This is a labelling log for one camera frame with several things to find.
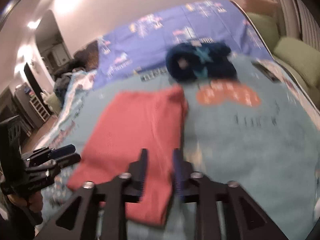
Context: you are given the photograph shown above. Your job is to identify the person's left hand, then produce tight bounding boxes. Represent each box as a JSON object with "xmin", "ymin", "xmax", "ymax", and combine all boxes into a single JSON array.
[{"xmin": 6, "ymin": 191, "xmax": 43, "ymax": 225}]

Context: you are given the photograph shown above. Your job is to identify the far green pillow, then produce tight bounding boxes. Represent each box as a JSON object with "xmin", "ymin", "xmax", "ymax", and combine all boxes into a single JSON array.
[{"xmin": 247, "ymin": 12, "xmax": 280, "ymax": 52}]

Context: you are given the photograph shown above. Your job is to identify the coral pink knit sweater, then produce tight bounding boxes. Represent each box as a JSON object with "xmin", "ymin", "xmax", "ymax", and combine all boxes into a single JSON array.
[{"xmin": 67, "ymin": 85, "xmax": 188, "ymax": 226}]

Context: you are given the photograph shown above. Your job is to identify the beige pink pillow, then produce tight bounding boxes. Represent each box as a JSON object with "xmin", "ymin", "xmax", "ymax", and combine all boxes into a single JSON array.
[{"xmin": 242, "ymin": 0, "xmax": 279, "ymax": 17}]

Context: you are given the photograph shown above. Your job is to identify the purple tree print sheet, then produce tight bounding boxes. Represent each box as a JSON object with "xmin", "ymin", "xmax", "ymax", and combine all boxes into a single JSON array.
[{"xmin": 93, "ymin": 0, "xmax": 272, "ymax": 89}]

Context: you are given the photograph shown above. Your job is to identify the green cushion at left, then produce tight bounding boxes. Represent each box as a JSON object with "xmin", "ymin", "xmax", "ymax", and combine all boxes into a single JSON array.
[{"xmin": 44, "ymin": 93, "xmax": 62, "ymax": 116}]

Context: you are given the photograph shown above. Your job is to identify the near green pillow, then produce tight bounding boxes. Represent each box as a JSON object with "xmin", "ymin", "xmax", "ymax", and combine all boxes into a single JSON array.
[{"xmin": 273, "ymin": 37, "xmax": 319, "ymax": 87}]

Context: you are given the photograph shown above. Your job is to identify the dark brown headboard blanket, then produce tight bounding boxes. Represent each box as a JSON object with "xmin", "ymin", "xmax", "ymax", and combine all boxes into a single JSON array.
[{"xmin": 73, "ymin": 40, "xmax": 99, "ymax": 72}]

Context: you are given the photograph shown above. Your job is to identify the navy star fleece garment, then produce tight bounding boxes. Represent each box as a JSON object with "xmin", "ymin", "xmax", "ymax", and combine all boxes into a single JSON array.
[{"xmin": 165, "ymin": 42, "xmax": 238, "ymax": 82}]

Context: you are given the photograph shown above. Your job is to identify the white shelf rack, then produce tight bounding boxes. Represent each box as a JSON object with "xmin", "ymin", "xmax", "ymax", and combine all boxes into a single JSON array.
[{"xmin": 29, "ymin": 95, "xmax": 50, "ymax": 123}]

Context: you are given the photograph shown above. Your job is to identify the dark clothes pile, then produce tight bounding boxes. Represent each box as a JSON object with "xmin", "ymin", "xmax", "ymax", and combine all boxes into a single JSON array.
[{"xmin": 53, "ymin": 60, "xmax": 86, "ymax": 107}]

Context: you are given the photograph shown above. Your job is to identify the green pillow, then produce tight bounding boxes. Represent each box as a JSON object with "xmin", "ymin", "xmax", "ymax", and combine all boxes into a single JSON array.
[
  {"xmin": 247, "ymin": 12, "xmax": 280, "ymax": 52},
  {"xmin": 273, "ymin": 37, "xmax": 319, "ymax": 87}
]

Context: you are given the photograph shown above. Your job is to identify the teal patterned bed quilt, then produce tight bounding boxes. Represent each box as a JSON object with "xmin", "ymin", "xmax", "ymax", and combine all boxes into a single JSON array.
[{"xmin": 36, "ymin": 56, "xmax": 319, "ymax": 239}]

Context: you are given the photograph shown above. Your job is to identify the grey pleated curtain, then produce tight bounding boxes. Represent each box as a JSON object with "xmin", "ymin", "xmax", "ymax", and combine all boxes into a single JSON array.
[{"xmin": 272, "ymin": 0, "xmax": 319, "ymax": 50}]

